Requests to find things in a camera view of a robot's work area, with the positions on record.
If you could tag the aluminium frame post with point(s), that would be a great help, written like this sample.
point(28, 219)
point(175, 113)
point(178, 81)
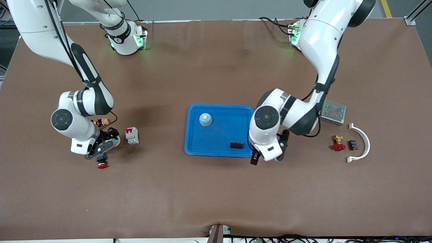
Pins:
point(410, 21)

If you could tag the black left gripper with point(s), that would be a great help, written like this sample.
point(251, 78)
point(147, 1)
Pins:
point(255, 158)

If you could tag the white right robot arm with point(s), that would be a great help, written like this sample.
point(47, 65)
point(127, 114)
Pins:
point(84, 101)

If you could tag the blue bell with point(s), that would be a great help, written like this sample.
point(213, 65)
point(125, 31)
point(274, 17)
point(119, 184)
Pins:
point(205, 119)
point(117, 141)

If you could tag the metal mesh power supply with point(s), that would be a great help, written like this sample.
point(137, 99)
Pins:
point(335, 113)

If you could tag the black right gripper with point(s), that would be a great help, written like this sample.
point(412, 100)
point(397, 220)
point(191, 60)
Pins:
point(110, 133)

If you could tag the red black emergency stop button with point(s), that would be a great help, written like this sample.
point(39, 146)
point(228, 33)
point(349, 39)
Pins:
point(102, 164)

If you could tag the dark brown relay block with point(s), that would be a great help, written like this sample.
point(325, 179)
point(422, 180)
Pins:
point(236, 145)

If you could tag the orange red push button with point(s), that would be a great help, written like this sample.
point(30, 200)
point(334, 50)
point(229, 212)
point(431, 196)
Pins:
point(103, 122)

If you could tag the small black terminal block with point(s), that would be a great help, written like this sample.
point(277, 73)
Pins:
point(353, 145)

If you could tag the blue plastic tray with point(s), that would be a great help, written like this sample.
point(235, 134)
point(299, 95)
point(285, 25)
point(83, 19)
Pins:
point(219, 138)

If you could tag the white red circuit breaker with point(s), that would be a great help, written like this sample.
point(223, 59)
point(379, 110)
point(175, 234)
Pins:
point(132, 135)

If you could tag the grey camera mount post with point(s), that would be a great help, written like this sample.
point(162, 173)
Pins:
point(218, 234)

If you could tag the white curved pipe clamp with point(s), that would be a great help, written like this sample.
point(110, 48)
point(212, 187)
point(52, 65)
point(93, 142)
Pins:
point(367, 143)

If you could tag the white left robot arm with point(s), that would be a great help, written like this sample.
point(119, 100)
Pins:
point(320, 37)

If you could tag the brown table mat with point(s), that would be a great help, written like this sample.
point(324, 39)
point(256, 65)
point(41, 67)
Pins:
point(216, 195)

